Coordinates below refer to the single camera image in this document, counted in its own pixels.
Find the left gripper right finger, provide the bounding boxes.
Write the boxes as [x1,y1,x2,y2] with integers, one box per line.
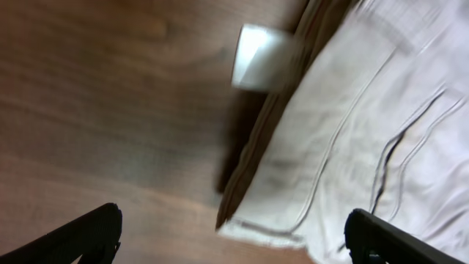
[344,208,462,264]

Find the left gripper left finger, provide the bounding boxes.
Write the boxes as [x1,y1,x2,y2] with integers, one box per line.
[1,203,122,264]

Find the beige khaki shorts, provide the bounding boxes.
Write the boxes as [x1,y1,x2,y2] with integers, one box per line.
[218,1,468,263]

